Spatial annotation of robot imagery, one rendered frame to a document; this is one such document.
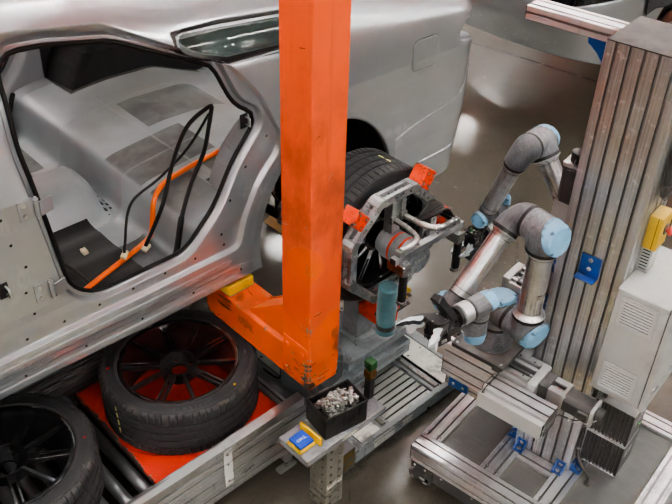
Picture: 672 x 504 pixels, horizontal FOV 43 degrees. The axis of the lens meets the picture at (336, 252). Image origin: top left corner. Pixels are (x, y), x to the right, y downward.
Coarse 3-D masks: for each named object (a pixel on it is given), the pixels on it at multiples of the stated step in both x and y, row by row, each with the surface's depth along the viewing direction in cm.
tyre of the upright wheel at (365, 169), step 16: (352, 160) 358; (368, 160) 358; (384, 160) 360; (352, 176) 351; (368, 176) 350; (384, 176) 352; (400, 176) 360; (352, 192) 346; (368, 192) 349; (368, 288) 383
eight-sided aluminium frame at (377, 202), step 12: (408, 180) 358; (384, 192) 350; (396, 192) 350; (408, 192) 355; (420, 192) 361; (372, 204) 345; (384, 204) 346; (372, 216) 344; (420, 228) 385; (348, 240) 346; (360, 240) 346; (348, 252) 346; (348, 264) 350; (348, 276) 354; (396, 276) 387; (408, 276) 386; (348, 288) 357; (360, 288) 363; (372, 288) 378; (372, 300) 373
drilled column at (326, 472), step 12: (324, 456) 338; (336, 456) 342; (312, 468) 350; (324, 468) 342; (336, 468) 347; (312, 480) 354; (324, 480) 346; (336, 480) 352; (312, 492) 359; (324, 492) 350; (336, 492) 357
